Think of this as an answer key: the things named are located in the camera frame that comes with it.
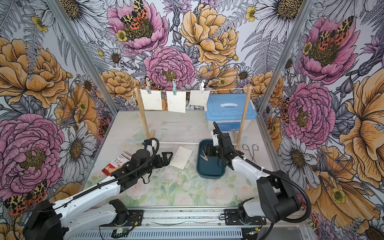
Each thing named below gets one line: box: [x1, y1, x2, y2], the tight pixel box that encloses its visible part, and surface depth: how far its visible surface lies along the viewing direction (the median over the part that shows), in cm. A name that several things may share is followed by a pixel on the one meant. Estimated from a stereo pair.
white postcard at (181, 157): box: [170, 146, 193, 170], surface depth 96 cm
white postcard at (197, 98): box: [190, 90, 211, 107], surface depth 77 cm
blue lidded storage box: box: [205, 93, 258, 132], surface depth 101 cm
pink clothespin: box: [200, 149, 209, 162], surface depth 96 cm
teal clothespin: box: [172, 78, 177, 96], surface depth 70 cm
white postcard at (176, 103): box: [166, 91, 187, 113], surface depth 77 cm
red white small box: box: [101, 154, 130, 176], surface depth 90 cm
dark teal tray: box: [196, 139, 226, 178], surface depth 95 cm
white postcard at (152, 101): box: [139, 89, 163, 111], surface depth 76 cm
